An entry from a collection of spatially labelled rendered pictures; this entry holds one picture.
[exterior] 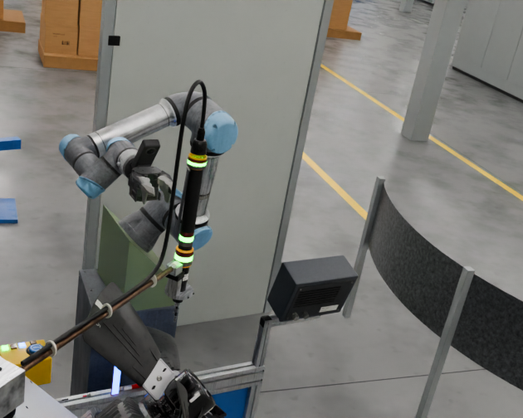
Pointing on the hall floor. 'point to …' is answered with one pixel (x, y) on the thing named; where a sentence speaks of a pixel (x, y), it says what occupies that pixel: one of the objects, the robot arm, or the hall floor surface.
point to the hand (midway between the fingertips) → (162, 190)
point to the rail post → (251, 401)
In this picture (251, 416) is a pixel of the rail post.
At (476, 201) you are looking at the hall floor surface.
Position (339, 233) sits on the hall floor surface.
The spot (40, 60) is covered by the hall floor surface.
